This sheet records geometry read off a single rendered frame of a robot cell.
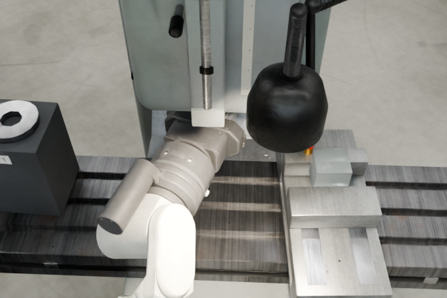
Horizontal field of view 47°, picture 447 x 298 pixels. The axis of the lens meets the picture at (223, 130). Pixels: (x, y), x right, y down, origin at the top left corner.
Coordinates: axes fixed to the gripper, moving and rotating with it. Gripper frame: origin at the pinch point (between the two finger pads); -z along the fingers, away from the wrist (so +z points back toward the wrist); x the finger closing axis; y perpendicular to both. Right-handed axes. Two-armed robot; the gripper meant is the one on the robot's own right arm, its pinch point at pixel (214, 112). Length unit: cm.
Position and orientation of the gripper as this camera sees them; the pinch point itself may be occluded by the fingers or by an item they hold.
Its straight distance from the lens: 79.8
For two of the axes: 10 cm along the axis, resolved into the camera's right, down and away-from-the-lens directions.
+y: 0.0, 6.9, 7.3
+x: -9.3, -2.6, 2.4
